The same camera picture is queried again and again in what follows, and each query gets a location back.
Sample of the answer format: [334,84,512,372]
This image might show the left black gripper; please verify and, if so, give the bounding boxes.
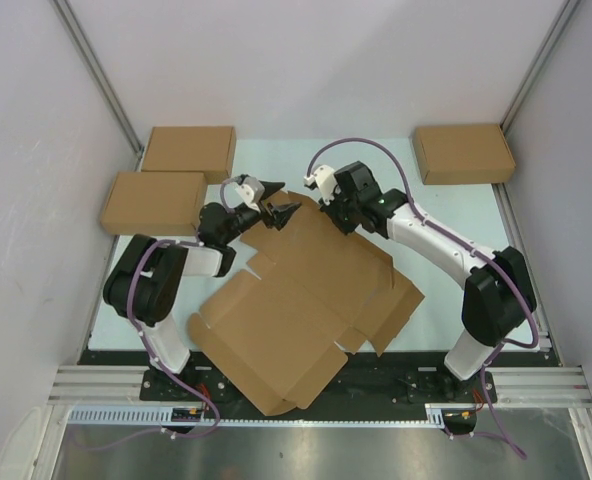
[222,181,301,245]

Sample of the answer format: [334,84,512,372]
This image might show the cardboard box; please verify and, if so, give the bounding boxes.
[187,191,424,416]
[141,126,237,185]
[100,172,207,237]
[412,123,516,185]

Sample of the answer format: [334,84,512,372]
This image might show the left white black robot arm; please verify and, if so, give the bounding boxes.
[102,175,301,400]

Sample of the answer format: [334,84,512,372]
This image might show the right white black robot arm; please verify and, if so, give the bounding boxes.
[304,162,537,401]

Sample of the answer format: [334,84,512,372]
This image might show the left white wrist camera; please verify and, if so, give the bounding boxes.
[233,174,265,212]

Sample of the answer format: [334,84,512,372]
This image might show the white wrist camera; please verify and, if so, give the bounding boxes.
[233,174,265,212]
[304,165,337,205]

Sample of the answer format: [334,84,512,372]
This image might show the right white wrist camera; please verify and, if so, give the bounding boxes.
[304,165,337,205]

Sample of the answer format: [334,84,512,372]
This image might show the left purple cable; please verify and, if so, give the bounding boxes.
[73,175,250,451]

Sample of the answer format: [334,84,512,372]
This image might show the purple cable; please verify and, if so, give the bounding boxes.
[309,137,542,461]
[73,175,250,451]

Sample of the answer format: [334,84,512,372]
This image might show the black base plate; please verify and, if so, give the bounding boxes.
[78,349,560,404]

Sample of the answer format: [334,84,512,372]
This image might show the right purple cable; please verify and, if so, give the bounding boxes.
[309,137,542,461]

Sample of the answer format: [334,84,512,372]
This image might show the white slotted cable duct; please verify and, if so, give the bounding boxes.
[68,403,450,429]

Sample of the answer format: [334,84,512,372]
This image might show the left aluminium corner post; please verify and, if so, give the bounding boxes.
[49,0,144,156]

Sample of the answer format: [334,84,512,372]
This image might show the aluminium corner post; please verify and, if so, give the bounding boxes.
[49,0,144,156]
[500,0,584,136]

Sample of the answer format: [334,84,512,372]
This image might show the right aluminium corner post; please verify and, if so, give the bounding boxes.
[500,0,584,136]

